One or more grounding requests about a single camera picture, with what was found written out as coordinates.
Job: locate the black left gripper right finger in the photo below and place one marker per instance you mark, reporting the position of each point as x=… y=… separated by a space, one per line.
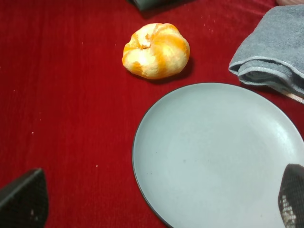
x=291 y=196

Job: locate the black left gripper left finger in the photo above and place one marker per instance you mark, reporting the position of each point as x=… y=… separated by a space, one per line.
x=24 y=203

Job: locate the grey round plate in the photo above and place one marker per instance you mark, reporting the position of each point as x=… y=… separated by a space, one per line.
x=212 y=155

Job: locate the red tablecloth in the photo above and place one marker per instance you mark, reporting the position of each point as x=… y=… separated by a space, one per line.
x=68 y=106

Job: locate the grey folded towel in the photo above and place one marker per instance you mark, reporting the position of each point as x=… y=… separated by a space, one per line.
x=273 y=54

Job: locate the peeled orange mandarin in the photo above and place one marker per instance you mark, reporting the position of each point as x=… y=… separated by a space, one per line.
x=156 y=51

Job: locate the black stand base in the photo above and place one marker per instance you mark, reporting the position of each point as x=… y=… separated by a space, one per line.
x=143 y=5

